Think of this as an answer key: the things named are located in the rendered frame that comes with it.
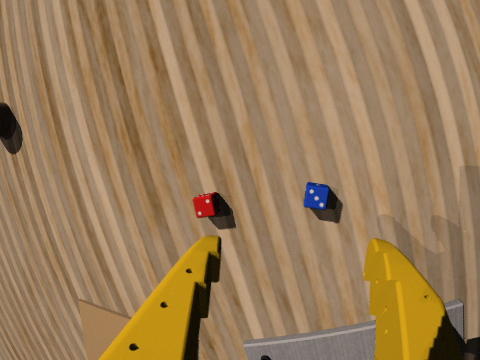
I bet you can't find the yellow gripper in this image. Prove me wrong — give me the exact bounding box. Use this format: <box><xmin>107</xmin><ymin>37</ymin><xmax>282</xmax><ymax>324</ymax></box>
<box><xmin>98</xmin><ymin>236</ymin><xmax>463</xmax><ymax>360</ymax></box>

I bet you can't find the blue die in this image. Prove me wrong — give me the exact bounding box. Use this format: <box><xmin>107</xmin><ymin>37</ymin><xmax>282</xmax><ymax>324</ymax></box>
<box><xmin>304</xmin><ymin>182</ymin><xmax>330</xmax><ymax>210</ymax></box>

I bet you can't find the tan flat mat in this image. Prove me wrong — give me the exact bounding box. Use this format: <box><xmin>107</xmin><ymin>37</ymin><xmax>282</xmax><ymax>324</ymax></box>
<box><xmin>78</xmin><ymin>299</ymin><xmax>132</xmax><ymax>360</ymax></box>

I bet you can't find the red die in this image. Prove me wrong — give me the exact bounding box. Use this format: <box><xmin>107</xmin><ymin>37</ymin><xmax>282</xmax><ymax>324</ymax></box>
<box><xmin>193</xmin><ymin>192</ymin><xmax>221</xmax><ymax>218</ymax></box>

